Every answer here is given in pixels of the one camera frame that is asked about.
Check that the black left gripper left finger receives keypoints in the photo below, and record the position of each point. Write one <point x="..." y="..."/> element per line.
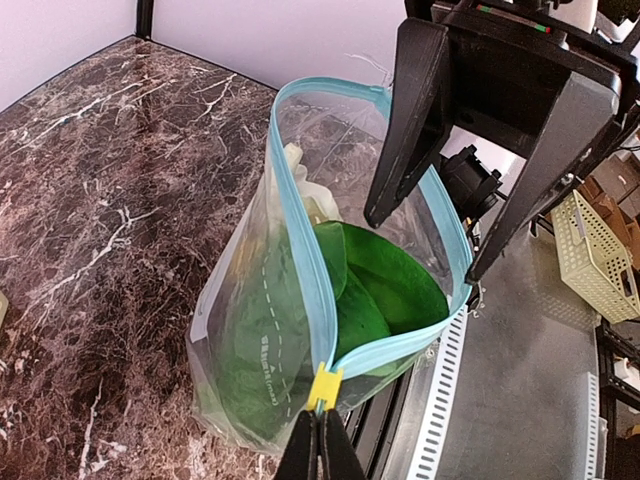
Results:
<point x="300" y="457"/>

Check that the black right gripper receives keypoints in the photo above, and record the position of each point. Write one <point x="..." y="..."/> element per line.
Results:
<point x="508" y="74"/>

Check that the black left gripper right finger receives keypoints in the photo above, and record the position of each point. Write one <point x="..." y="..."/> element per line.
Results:
<point x="338" y="457"/>

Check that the green bok choy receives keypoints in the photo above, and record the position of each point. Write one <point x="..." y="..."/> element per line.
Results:
<point x="265" y="369"/>

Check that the clear zip top bag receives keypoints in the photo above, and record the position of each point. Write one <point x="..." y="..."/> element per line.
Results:
<point x="340" y="126"/>

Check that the white garlic bulb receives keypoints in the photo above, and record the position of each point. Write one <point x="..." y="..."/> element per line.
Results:
<point x="318" y="201"/>

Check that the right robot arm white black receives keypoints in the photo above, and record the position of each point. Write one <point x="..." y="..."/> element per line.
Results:
<point x="615" y="22"/>

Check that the cream plastic crate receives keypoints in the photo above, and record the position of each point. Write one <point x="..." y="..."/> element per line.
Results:
<point x="593" y="262"/>

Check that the black curved front rail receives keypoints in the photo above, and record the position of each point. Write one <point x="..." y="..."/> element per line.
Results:
<point x="372" y="426"/>

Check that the white slotted cable duct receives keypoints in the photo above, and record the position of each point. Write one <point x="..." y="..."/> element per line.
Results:
<point x="433" y="430"/>

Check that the left black frame post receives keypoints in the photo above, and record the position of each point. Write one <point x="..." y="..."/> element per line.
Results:
<point x="144" y="19"/>

